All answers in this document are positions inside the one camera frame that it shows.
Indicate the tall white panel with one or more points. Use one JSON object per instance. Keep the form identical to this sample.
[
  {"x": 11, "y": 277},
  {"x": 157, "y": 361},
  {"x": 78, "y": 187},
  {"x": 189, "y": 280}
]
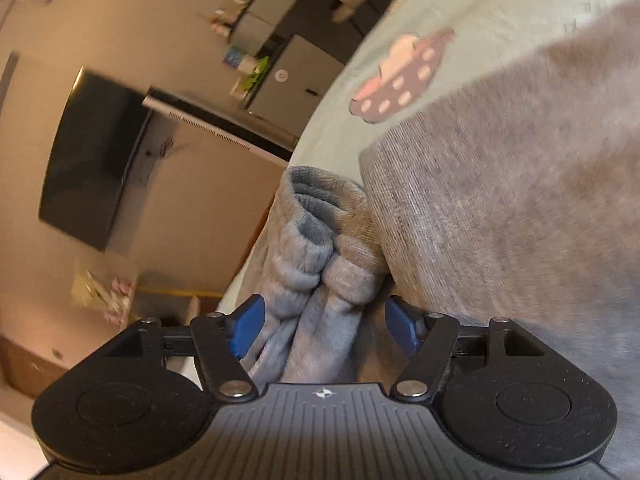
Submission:
[{"x": 220, "y": 122}]

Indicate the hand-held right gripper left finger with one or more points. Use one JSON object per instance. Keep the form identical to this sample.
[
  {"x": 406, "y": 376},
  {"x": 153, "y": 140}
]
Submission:
[{"x": 246, "y": 327}]

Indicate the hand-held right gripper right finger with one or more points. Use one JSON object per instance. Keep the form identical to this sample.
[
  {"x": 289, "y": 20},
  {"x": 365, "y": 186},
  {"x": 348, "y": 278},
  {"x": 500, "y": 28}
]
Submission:
[{"x": 402, "y": 325}]

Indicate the green leafy item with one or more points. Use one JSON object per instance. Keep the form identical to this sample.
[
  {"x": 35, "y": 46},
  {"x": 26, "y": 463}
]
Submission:
[{"x": 256, "y": 71}]

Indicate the cardboard box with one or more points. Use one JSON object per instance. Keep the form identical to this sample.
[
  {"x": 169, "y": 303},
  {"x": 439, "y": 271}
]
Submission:
[{"x": 27, "y": 365}]

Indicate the blue box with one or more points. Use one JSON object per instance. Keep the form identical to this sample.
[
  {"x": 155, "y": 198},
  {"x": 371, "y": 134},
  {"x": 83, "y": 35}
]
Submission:
[{"x": 233, "y": 56}]

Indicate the black wall television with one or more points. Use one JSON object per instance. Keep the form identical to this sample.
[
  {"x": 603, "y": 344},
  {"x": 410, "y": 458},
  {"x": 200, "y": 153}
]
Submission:
[{"x": 92, "y": 160}]

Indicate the light green printed bedsheet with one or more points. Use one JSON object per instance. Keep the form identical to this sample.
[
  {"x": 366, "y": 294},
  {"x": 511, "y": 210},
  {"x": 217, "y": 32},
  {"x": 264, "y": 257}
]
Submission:
[{"x": 475, "y": 0}]

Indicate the grey pants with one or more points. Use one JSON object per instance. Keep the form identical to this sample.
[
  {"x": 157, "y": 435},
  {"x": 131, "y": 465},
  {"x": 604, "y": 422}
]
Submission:
[{"x": 500, "y": 210}]

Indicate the small grey cabinet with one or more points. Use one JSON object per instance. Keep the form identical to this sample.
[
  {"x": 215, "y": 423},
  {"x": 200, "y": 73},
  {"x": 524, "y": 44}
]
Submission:
[{"x": 295, "y": 77}]

